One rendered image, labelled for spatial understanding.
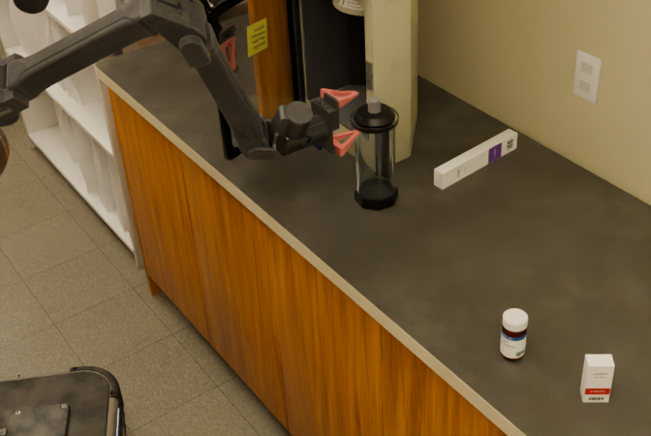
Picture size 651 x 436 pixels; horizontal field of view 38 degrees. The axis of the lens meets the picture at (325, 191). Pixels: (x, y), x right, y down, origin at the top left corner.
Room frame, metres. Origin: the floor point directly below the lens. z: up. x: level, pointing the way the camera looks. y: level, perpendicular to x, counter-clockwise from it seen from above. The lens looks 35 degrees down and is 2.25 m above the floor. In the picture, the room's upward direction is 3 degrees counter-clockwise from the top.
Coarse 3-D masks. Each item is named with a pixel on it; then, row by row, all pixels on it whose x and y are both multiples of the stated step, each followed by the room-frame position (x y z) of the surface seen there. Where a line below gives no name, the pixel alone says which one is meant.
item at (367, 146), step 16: (352, 112) 1.84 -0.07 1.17; (368, 128) 1.77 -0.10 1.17; (384, 128) 1.77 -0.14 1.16; (368, 144) 1.78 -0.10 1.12; (384, 144) 1.78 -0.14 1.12; (368, 160) 1.78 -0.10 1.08; (384, 160) 1.78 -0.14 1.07; (368, 176) 1.78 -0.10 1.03; (384, 176) 1.78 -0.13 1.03; (368, 192) 1.78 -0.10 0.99; (384, 192) 1.78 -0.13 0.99
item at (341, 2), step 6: (336, 0) 2.08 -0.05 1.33; (342, 0) 2.06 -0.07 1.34; (348, 0) 2.05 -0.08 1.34; (354, 0) 2.04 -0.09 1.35; (336, 6) 2.07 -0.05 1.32; (342, 6) 2.06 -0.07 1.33; (348, 6) 2.04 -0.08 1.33; (354, 6) 2.04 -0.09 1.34; (360, 6) 2.03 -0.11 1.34; (348, 12) 2.04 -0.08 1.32; (354, 12) 2.03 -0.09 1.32; (360, 12) 2.03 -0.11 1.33
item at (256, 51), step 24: (264, 0) 2.10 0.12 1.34; (240, 24) 2.02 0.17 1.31; (264, 24) 2.09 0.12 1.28; (240, 48) 2.01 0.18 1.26; (264, 48) 2.08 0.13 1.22; (288, 48) 2.16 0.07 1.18; (240, 72) 2.01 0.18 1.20; (264, 72) 2.08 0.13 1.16; (288, 72) 2.15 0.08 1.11; (264, 96) 2.07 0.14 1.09; (288, 96) 2.15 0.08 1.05
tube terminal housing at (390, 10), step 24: (360, 0) 1.97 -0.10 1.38; (384, 0) 1.95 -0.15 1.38; (408, 0) 1.99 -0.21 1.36; (384, 24) 1.95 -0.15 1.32; (408, 24) 1.99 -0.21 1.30; (384, 48) 1.95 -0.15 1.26; (408, 48) 1.99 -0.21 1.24; (384, 72) 1.95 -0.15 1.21; (408, 72) 1.99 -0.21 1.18; (384, 96) 1.95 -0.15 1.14; (408, 96) 1.99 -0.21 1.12; (408, 120) 1.99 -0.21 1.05; (408, 144) 1.99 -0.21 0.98
